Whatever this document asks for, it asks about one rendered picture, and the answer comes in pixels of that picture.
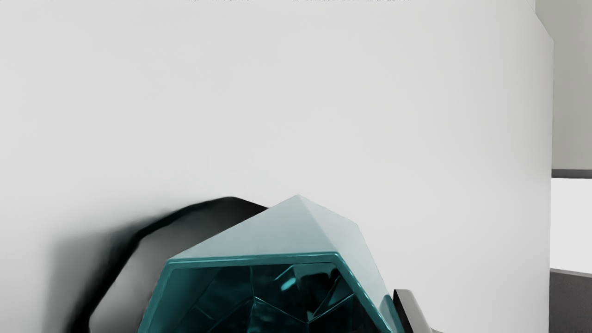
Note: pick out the teal faceted mug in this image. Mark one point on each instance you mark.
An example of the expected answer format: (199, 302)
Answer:
(286, 240)

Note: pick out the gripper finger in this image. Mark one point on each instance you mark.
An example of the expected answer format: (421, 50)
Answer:
(411, 313)

